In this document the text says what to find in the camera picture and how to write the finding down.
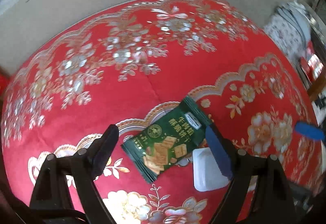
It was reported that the white plastic cup container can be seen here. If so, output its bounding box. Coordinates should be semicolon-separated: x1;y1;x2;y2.
192;147;229;192

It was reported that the green biscuit packet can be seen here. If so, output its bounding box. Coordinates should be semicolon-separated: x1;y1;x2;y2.
121;96;212;183

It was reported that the floral cushioned chair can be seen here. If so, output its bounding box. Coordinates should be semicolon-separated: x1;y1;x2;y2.
263;0;312;64

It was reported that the red floral tablecloth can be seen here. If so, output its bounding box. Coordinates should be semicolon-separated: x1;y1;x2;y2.
1;0;324;223

